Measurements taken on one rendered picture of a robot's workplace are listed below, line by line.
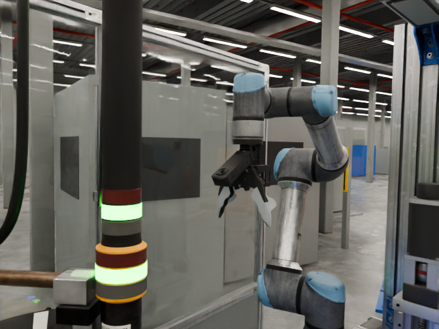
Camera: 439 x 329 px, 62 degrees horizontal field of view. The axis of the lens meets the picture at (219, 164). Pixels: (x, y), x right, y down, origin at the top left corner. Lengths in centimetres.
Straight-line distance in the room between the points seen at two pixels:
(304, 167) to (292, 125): 362
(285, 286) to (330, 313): 15
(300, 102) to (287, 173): 39
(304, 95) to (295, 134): 398
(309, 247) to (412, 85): 427
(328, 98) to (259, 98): 16
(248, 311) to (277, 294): 66
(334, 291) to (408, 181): 39
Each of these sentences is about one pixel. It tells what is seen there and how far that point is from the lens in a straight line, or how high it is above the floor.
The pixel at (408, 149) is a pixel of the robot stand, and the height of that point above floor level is 166.
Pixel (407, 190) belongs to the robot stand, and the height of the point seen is 154.
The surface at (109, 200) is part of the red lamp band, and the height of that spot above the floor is 162.
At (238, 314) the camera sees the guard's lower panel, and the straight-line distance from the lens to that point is 179.
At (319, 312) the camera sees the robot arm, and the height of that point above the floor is 118.
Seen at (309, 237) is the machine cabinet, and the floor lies 42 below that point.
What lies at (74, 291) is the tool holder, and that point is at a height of 154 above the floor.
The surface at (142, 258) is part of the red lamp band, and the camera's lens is 33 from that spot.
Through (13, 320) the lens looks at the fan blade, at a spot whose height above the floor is 144.
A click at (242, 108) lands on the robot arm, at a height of 175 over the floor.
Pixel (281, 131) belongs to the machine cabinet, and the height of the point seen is 185.
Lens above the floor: 166
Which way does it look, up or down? 3 degrees down
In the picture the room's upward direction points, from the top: 1 degrees clockwise
